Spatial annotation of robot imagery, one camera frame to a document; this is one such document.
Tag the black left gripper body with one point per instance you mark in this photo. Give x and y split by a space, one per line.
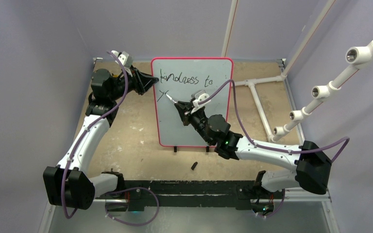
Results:
134 81

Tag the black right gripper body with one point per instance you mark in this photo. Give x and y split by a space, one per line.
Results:
198 119

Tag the white whiteboard marker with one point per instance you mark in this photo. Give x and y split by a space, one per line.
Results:
171 99

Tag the black marker cap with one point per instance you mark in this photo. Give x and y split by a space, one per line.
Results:
194 166

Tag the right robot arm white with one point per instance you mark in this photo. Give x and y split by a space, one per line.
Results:
305 166

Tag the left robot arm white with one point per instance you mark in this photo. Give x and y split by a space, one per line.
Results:
66 183

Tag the pink framed whiteboard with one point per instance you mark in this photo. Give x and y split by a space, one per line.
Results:
180 77

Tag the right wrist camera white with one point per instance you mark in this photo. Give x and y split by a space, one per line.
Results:
198 101

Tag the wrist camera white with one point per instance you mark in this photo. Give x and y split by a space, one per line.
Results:
126 59
198 101

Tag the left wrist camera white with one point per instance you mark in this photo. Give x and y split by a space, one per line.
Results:
126 59

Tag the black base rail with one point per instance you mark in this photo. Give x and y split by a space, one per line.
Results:
241 195

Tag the white PVC pipe frame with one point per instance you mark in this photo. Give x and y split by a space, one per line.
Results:
292 30

